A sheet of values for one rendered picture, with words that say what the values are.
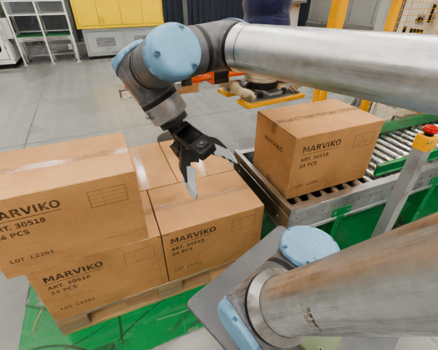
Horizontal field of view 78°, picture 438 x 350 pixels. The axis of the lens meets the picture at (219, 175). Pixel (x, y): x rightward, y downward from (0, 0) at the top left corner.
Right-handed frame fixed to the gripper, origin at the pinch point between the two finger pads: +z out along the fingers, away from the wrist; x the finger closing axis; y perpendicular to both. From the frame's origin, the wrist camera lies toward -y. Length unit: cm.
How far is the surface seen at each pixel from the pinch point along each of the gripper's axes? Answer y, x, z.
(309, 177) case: 48, -61, 61
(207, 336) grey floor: 55, 38, 94
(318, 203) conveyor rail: 39, -52, 70
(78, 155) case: 75, 25, -18
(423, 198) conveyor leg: 36, -133, 139
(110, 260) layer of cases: 71, 46, 29
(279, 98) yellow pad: 43, -61, 10
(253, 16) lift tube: 41, -65, -27
